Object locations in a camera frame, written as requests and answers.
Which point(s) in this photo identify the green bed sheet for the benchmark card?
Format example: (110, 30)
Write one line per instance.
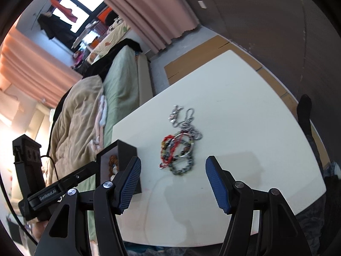
(122, 77)

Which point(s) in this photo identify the dark patterned cloth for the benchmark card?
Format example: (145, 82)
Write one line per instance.
(319, 218)

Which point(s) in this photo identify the silver bangle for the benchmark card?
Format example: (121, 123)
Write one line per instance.
(191, 146)

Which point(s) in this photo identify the hanging red garment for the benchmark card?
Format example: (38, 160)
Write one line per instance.
(68, 12)

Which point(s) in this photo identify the black clothing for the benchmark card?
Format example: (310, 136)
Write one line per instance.
(106, 58)

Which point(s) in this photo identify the black jewelry box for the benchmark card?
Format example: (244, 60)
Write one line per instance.
(125, 152)

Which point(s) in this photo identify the beige bed frame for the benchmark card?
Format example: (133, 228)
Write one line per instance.
(145, 77)

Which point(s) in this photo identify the printed cream blanket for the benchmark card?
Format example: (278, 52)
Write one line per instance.
(112, 36)

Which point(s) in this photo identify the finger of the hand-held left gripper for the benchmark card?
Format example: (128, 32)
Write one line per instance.
(80, 174)

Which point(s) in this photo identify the white wall plate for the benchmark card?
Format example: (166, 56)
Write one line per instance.
(202, 4)

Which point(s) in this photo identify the hanging black coat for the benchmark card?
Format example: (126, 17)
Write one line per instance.
(57, 29)

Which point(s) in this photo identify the black sock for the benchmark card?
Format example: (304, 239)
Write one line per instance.
(305, 112)

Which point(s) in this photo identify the beige comforter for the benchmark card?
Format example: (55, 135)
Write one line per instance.
(77, 112)

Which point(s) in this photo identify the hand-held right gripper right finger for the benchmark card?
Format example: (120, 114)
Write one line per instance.
(217, 185)

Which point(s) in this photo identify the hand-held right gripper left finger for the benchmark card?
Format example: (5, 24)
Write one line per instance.
(130, 184)

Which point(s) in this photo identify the pink curtain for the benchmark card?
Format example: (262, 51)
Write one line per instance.
(149, 8)
(34, 64)

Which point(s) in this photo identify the brown cardboard sheet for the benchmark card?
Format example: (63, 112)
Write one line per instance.
(191, 56)

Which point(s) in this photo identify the white pink cloth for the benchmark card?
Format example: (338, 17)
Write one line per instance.
(103, 109)

